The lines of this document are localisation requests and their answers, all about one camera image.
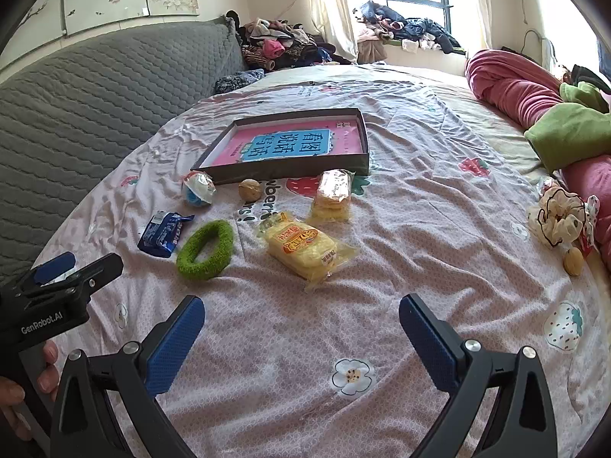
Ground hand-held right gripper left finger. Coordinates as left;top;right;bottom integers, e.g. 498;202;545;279
50;295;206;458

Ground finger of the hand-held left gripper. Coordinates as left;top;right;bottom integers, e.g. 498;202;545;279
29;253;124;299
12;251;77;295

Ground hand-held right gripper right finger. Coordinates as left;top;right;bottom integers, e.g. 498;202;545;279
398;293;559;458

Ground blue snack packet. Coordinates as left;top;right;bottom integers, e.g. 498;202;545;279
137;211;196;258

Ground green fuzzy ring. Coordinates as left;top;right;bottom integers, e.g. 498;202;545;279
176;219;236;291

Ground egg-shaped toy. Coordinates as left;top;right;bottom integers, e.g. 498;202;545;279
180;170;217;208

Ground yellow bread packet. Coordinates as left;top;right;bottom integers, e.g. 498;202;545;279
258;211;360;291

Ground clear rice cracker packet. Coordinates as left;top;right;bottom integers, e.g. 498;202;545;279
305;168;356;224

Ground shallow dark box pink inside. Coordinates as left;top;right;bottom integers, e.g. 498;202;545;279
190;109;370;186

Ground person's left hand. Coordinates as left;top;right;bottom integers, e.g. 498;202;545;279
0;340;59;442

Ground pink strawberry print bedsheet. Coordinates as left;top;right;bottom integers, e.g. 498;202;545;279
26;64;611;458

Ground grey quilted headboard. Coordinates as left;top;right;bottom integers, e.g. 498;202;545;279
0;16;249;287

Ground plush toy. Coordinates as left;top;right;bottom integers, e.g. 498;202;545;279
527;186;589;249

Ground white red-dotted cloth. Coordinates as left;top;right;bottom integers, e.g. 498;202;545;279
579;195;601;255

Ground dark floral pillow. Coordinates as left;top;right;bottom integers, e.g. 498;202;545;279
214;69;265;96

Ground green blanket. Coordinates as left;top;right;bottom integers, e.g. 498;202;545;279
524;81;611;173

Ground pink blanket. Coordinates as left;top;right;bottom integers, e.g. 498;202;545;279
465;49;611;268

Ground pile of mixed clothes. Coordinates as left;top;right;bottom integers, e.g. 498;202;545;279
225;10;356;72

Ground brown cloth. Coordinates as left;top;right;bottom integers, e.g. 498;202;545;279
357;39;388;64

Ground black cloth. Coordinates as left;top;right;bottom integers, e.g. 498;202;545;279
568;63;611;96

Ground dark clothes on windowsill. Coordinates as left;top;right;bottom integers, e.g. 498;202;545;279
353;0;461;54

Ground cream curtain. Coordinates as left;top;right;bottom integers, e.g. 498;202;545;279
293;0;359;63
446;0;495;53

